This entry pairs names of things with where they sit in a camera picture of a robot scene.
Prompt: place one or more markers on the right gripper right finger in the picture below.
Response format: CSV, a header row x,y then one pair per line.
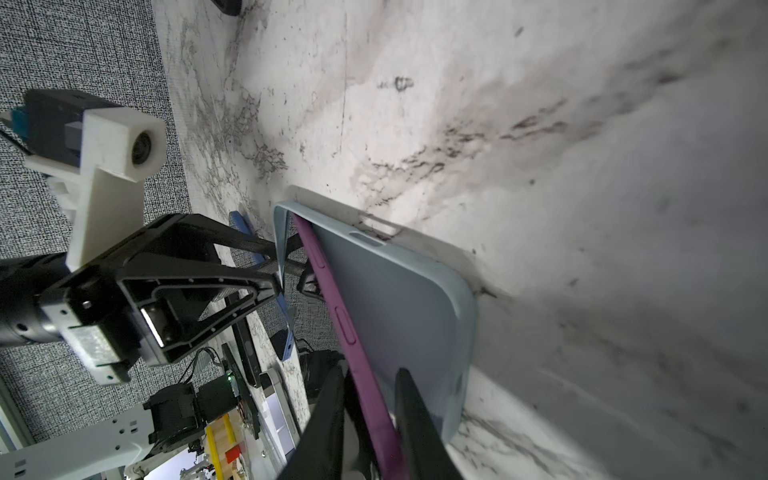
x,y
426,456

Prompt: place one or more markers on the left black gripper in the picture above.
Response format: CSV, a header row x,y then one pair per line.
x,y
154,297

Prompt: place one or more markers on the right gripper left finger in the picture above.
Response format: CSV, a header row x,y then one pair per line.
x,y
319,454

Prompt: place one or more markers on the black screen purple phone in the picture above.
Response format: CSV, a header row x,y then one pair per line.
x,y
382,433

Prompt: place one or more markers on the light blue phone case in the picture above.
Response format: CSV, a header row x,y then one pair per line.
x,y
409,310

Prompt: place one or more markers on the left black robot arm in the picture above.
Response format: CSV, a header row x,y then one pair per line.
x,y
171,418

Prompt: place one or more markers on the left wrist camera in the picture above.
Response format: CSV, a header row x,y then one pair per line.
x,y
96,156

